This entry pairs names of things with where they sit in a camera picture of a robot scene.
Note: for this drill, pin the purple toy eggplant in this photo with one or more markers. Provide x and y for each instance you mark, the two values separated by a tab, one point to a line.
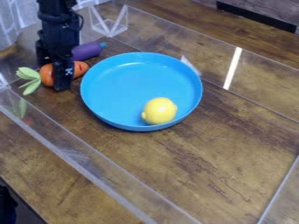
89	50

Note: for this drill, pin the clear acrylic enclosure wall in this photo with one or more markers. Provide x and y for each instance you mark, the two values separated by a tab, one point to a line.
222	168

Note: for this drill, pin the yellow toy lemon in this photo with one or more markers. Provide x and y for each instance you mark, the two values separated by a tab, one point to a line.
160	111

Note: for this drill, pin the blue round tray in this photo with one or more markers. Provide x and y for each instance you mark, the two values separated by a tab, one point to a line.
125	81

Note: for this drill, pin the orange toy carrot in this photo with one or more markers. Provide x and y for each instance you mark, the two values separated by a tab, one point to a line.
43	77

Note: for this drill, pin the white grid curtain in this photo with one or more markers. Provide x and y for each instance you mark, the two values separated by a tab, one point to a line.
18	14

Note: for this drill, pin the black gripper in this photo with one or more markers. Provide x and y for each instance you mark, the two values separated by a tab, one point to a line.
59	37

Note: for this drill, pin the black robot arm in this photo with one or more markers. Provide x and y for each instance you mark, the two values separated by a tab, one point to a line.
57	7

